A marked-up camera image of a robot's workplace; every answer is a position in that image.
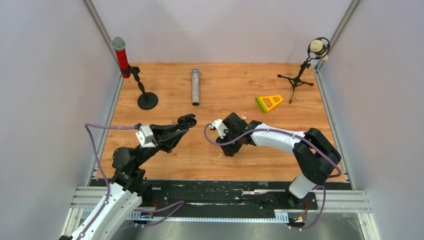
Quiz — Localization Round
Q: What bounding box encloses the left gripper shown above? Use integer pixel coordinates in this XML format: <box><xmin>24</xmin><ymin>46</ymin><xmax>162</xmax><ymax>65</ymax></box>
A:
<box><xmin>133</xmin><ymin>122</ymin><xmax>189</xmax><ymax>168</ymax></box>

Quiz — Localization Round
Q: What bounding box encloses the black earbud charging case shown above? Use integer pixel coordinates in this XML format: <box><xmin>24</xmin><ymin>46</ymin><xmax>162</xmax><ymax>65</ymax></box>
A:
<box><xmin>177</xmin><ymin>113</ymin><xmax>197</xmax><ymax>130</ymax></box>

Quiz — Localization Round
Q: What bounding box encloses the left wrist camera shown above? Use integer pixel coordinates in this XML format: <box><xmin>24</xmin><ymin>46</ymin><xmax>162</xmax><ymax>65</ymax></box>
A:
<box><xmin>135</xmin><ymin>125</ymin><xmax>156</xmax><ymax>148</ymax></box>

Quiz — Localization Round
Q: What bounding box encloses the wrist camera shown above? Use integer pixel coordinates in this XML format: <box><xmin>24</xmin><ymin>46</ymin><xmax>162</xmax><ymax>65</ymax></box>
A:
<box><xmin>209</xmin><ymin>119</ymin><xmax>229</xmax><ymax>139</ymax></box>
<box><xmin>135</xmin><ymin>125</ymin><xmax>156</xmax><ymax>148</ymax></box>

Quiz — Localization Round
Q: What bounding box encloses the silver glitter microphone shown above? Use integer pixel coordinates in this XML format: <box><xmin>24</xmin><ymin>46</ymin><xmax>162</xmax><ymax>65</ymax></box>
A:
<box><xmin>191</xmin><ymin>68</ymin><xmax>201</xmax><ymax>106</ymax></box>

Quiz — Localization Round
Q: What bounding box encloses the yellow triangular plastic piece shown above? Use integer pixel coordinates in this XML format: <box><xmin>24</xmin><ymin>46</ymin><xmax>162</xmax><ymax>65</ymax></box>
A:
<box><xmin>260</xmin><ymin>95</ymin><xmax>284</xmax><ymax>113</ymax></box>

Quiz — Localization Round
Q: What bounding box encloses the slotted cable duct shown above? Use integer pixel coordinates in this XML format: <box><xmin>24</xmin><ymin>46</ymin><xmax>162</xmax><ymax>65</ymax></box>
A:
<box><xmin>125</xmin><ymin>208</ymin><xmax>290</xmax><ymax>223</ymax></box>

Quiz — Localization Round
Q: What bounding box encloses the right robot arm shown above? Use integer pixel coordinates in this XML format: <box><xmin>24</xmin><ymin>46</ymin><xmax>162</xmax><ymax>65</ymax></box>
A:
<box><xmin>209</xmin><ymin>112</ymin><xmax>342</xmax><ymax>209</ymax></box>

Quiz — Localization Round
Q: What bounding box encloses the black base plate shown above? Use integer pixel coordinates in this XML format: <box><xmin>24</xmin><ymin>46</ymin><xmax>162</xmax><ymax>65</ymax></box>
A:
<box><xmin>140</xmin><ymin>180</ymin><xmax>319</xmax><ymax>219</ymax></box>

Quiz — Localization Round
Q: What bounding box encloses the black tripod mic stand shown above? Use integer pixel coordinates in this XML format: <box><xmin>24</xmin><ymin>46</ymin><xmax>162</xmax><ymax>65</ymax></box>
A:
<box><xmin>277</xmin><ymin>37</ymin><xmax>331</xmax><ymax>104</ymax></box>

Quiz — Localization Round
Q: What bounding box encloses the green toy brick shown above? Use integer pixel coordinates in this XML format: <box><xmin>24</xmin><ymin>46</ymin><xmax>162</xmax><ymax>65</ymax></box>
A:
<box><xmin>255</xmin><ymin>96</ymin><xmax>268</xmax><ymax>114</ymax></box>

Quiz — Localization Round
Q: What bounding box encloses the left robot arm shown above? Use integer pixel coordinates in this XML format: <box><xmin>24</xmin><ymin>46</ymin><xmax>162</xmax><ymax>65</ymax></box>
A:
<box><xmin>60</xmin><ymin>114</ymin><xmax>197</xmax><ymax>240</ymax></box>

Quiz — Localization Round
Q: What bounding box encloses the beige condenser microphone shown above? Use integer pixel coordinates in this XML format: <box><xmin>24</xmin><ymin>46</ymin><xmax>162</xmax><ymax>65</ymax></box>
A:
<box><xmin>308</xmin><ymin>39</ymin><xmax>330</xmax><ymax>61</ymax></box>

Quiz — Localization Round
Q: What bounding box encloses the red glitter microphone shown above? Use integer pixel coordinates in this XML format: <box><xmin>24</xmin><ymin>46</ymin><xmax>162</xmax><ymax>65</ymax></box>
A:
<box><xmin>111</xmin><ymin>36</ymin><xmax>131</xmax><ymax>79</ymax></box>

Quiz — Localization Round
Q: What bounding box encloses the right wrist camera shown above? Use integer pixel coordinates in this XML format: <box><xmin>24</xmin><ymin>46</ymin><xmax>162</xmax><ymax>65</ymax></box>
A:
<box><xmin>209</xmin><ymin>119</ymin><xmax>229</xmax><ymax>139</ymax></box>

